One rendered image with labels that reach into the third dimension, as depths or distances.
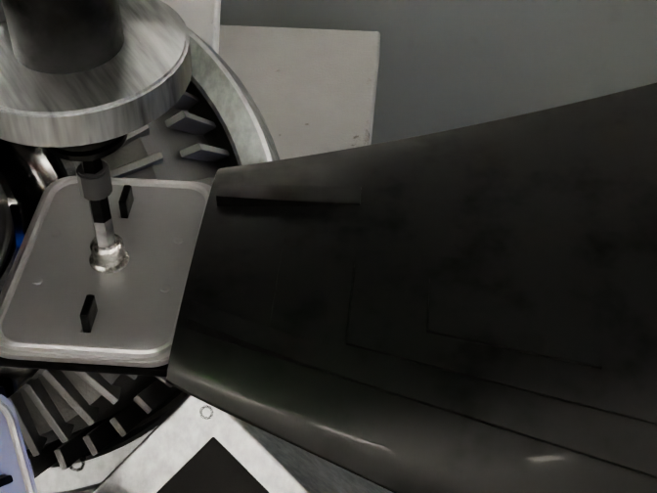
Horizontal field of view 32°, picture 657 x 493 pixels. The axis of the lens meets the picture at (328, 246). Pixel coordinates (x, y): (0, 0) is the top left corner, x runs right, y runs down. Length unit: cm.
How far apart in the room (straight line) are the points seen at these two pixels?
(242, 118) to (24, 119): 26
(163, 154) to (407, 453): 22
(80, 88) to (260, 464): 22
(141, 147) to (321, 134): 49
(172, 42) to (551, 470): 17
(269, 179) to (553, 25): 77
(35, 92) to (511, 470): 18
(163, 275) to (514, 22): 80
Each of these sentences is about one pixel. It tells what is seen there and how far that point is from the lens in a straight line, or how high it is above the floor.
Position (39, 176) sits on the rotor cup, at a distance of 45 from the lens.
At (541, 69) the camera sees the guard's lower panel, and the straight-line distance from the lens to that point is 119.
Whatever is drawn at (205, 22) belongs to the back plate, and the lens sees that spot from 62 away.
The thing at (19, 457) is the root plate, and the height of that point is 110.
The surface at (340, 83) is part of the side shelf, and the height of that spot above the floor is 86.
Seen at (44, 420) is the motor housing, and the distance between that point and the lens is 52.
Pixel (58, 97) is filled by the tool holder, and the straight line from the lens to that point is 32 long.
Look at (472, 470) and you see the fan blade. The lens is 35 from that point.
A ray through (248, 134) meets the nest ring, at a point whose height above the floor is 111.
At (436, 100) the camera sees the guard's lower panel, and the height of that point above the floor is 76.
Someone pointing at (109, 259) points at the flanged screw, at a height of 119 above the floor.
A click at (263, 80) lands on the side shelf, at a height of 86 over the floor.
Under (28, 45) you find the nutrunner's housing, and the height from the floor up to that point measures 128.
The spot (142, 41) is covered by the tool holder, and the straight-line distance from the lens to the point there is 34.
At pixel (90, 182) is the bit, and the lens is 37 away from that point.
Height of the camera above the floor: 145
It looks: 43 degrees down
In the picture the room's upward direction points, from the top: 1 degrees counter-clockwise
